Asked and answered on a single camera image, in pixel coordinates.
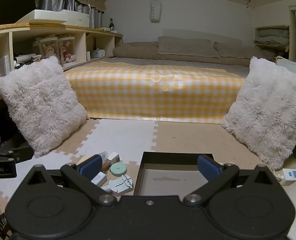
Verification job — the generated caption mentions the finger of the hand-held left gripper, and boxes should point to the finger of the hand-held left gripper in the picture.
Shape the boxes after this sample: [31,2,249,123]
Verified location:
[0,145,34,164]

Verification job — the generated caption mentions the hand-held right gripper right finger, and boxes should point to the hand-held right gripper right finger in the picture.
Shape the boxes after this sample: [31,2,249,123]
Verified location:
[183,155,274,205]

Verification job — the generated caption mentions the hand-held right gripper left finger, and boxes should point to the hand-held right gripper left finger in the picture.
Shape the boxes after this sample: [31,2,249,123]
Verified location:
[25,154,117,206]

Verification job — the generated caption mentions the small white box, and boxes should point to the small white box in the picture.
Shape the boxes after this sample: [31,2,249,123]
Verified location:
[90,172,108,187]

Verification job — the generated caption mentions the brown cosmetic tube white cap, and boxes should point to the brown cosmetic tube white cap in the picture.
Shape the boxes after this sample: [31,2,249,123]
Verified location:
[102,152,120,172]

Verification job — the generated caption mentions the mint round case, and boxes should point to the mint round case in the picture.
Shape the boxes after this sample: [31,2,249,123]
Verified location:
[110,162,128,176]

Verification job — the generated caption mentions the grey plastic tool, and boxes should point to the grey plastic tool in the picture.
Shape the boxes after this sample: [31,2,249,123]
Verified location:
[109,174,134,197]

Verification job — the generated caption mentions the black box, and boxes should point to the black box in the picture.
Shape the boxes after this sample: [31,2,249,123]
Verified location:
[134,152,216,197]

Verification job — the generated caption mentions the beige white foam puzzle mat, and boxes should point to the beige white foam puzzle mat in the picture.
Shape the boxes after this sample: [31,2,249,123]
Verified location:
[0,118,296,200]

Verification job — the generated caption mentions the fluffy white pillow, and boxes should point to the fluffy white pillow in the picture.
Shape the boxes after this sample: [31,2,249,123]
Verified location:
[0,56,89,158]
[221,56,296,170]

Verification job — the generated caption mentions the white power strip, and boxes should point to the white power strip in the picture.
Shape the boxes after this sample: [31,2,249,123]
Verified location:
[279,169,296,186]

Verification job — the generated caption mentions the yellow checkered blanket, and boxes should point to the yellow checkered blanket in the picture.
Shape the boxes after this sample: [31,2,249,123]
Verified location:
[63,61,246,125]

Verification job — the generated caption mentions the white paper roll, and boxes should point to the white paper roll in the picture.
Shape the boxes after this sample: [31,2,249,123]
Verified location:
[14,54,43,65]

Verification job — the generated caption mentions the clear jar with doll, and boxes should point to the clear jar with doll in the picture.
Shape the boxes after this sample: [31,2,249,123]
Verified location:
[33,37,59,63]
[57,36,76,65]

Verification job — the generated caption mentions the tissue box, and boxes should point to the tissue box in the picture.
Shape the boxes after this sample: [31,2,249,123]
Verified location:
[90,49,106,59]

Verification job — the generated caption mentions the beige quilted pillow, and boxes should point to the beige quilted pillow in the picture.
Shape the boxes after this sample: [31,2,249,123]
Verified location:
[214,42,263,58]
[158,36,220,59]

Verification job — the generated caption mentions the wooden shelf unit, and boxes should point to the wooden shelf unit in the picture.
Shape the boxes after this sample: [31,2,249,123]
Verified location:
[0,23,124,107]

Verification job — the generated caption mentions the brown duvet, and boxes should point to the brown duvet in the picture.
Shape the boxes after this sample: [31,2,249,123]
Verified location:
[112,41,275,67]

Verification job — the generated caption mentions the folded grey blankets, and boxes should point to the folded grey blankets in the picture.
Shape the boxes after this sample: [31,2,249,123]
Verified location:
[258,29,290,47]

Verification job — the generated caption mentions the silver curtain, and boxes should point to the silver curtain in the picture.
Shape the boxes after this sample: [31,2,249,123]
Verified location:
[34,0,104,29]

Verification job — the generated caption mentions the white power cable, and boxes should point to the white power cable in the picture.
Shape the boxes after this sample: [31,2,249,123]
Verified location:
[270,169,285,181]

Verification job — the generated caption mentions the wooden wall shelf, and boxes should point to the wooden wall shelf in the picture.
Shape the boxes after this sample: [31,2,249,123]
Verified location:
[253,25,291,56]

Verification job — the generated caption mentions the hanging white wall sign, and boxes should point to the hanging white wall sign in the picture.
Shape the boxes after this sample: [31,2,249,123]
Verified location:
[149,0,162,24]

